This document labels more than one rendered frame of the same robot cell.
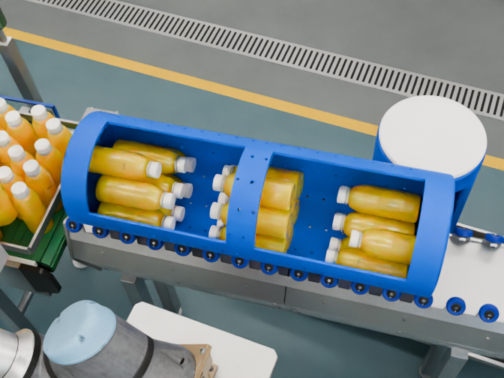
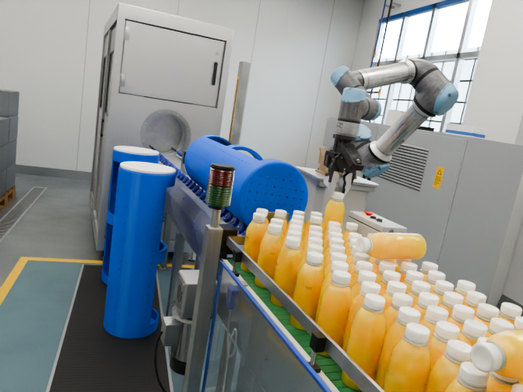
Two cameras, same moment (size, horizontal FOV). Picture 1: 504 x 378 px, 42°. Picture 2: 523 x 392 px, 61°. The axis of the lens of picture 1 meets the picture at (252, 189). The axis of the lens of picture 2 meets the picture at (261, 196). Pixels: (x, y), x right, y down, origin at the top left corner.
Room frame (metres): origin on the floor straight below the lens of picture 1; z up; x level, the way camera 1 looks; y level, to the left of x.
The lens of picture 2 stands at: (2.14, 1.55, 1.41)
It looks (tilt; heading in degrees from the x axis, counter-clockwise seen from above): 11 degrees down; 227
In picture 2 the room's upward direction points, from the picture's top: 9 degrees clockwise
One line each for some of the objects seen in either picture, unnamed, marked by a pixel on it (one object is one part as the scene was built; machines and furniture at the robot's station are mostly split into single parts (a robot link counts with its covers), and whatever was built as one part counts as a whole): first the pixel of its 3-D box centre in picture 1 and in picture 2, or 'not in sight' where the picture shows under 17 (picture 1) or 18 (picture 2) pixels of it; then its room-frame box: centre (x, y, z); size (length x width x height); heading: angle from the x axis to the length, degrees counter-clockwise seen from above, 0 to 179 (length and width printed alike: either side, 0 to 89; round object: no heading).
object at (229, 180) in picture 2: not in sight; (221, 176); (1.46, 0.68, 1.23); 0.06 x 0.06 x 0.04
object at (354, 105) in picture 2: not in sight; (352, 105); (0.92, 0.63, 1.47); 0.09 x 0.08 x 0.11; 7
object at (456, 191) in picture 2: not in sight; (386, 208); (-1.41, -0.56, 0.72); 2.15 x 0.54 x 1.45; 64
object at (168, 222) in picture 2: not in sight; (166, 232); (0.26, -1.46, 0.31); 0.06 x 0.06 x 0.63; 71
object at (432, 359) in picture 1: (443, 342); (174, 282); (0.71, -0.58, 0.31); 0.06 x 0.06 x 0.63; 71
